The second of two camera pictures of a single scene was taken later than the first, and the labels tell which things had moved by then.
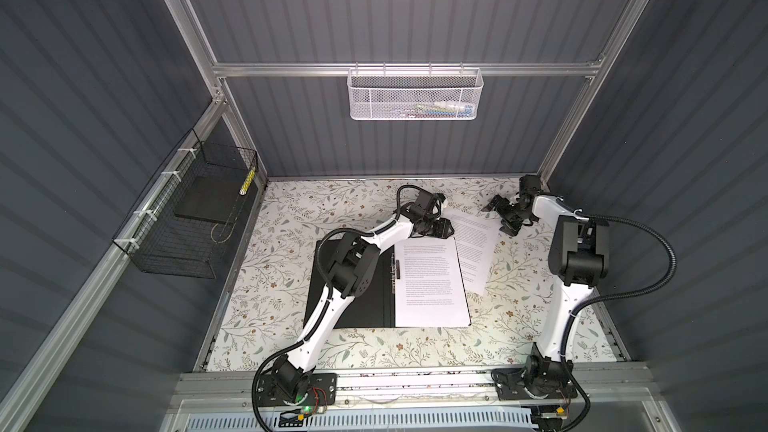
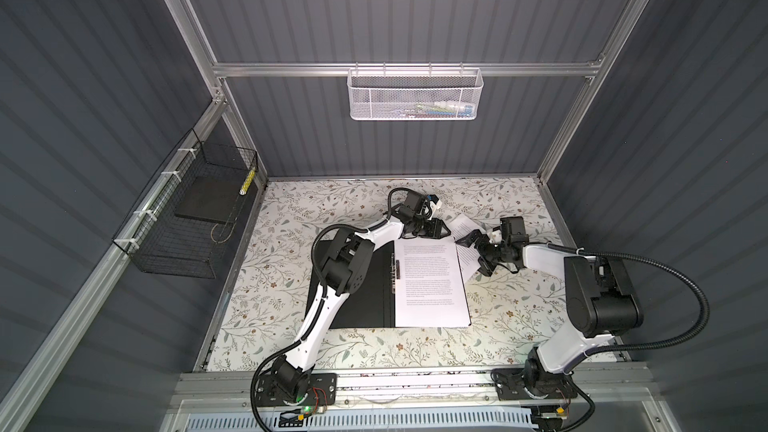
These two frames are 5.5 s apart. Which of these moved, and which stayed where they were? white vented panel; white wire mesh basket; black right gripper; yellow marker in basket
Moved: black right gripper
Stayed: yellow marker in basket; white wire mesh basket; white vented panel
